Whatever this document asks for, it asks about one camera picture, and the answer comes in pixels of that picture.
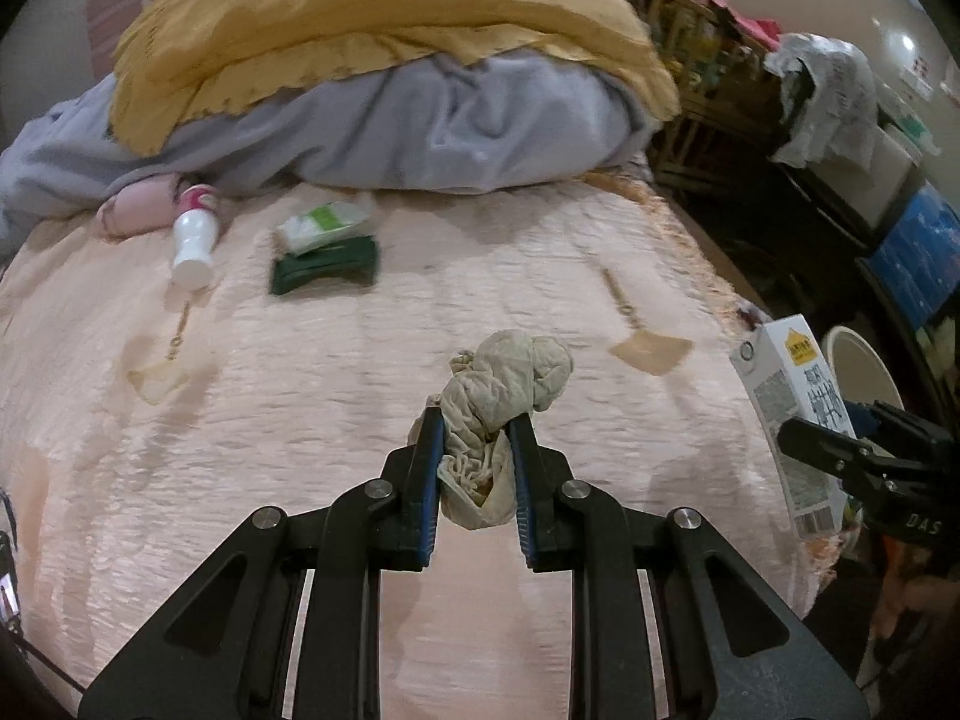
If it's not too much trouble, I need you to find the yellow frilled pillow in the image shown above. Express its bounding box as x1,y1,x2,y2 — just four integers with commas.
109,0,680,156

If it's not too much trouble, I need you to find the pink quilted bedspread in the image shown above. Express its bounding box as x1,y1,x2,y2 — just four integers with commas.
2,182,820,704

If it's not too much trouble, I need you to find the pink rolled cloth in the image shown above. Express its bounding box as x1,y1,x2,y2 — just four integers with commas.
94,174,181,239

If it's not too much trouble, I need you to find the green white milk carton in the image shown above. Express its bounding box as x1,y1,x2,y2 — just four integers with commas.
727,312,861,542

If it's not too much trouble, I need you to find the wooden baby crib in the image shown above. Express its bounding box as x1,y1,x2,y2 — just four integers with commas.
628,0,779,190

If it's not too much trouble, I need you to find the white crumpled clothing pile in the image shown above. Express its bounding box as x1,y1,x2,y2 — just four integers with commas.
765,32,878,171

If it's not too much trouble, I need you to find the blue plastic drawer cabinet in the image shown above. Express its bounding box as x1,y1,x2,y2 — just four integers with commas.
869,184,958,330

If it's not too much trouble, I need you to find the beige sock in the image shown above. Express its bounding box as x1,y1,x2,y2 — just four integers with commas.
428,330,574,530

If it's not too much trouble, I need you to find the cream trash bucket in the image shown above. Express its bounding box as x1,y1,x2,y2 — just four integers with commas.
822,325,903,408

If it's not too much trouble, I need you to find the white pink bottle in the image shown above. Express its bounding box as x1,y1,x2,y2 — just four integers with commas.
171,184,220,291

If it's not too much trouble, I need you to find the grey blue blanket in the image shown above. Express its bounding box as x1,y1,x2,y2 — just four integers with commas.
2,50,658,260

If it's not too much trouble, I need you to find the white green tissue pack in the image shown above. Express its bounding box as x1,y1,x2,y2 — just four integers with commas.
275,202,373,257

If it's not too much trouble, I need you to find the person right hand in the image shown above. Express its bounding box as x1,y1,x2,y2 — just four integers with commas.
871,536,958,639

